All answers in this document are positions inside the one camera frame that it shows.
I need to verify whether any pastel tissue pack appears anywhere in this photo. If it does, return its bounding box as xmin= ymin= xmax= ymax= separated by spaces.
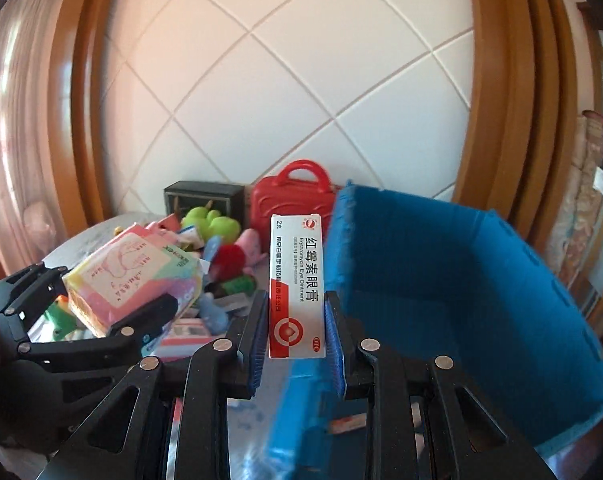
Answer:
xmin=62 ymin=223 xmax=209 ymax=337

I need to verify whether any red white ointment box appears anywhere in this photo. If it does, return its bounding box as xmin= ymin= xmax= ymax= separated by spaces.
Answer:
xmin=269 ymin=214 xmax=325 ymax=360

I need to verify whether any white tablecloth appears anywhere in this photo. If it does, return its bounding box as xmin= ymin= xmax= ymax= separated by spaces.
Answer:
xmin=43 ymin=212 xmax=290 ymax=479

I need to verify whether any blue plush dinosaur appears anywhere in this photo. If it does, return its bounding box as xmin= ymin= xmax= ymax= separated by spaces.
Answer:
xmin=195 ymin=235 xmax=230 ymax=336

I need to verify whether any green bottle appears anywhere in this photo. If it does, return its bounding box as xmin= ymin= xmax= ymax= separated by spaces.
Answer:
xmin=219 ymin=274 xmax=257 ymax=297

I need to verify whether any green plush toy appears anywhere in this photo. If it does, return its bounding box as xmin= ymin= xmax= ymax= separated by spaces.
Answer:
xmin=181 ymin=206 xmax=242 ymax=244

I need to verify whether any blue plastic crate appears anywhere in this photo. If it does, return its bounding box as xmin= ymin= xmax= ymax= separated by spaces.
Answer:
xmin=268 ymin=185 xmax=603 ymax=479

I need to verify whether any pink pig plush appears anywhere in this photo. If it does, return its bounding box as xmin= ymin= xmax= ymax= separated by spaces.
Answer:
xmin=234 ymin=229 xmax=269 ymax=275

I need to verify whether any black framed box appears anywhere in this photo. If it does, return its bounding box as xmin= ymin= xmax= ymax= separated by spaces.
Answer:
xmin=164 ymin=181 xmax=246 ymax=226

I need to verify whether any red toy suitcase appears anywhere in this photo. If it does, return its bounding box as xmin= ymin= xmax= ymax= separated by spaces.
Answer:
xmin=249 ymin=159 xmax=337 ymax=252

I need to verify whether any rolled carpet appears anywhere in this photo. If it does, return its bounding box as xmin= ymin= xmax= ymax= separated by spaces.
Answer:
xmin=543 ymin=110 xmax=603 ymax=286

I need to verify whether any wooden door frame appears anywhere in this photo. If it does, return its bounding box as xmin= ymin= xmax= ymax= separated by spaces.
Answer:
xmin=453 ymin=0 xmax=578 ymax=252

